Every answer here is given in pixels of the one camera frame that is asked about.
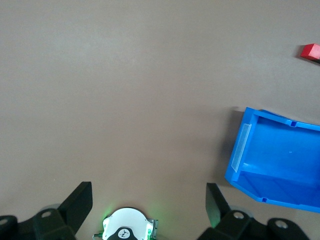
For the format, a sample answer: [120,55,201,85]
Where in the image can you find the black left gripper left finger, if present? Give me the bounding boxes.
[0,181,94,240]

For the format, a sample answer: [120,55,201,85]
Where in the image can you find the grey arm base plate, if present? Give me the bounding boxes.
[146,218,160,240]

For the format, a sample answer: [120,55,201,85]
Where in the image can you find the brown table cover mat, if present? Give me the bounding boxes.
[0,0,320,240]

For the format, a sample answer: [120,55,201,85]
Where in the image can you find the blue plastic storage bin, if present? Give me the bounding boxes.
[224,106,320,214]

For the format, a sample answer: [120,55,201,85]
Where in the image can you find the red cube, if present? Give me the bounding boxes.
[300,43,320,61]

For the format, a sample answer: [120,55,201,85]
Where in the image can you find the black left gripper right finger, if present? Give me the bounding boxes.
[197,183,311,240]

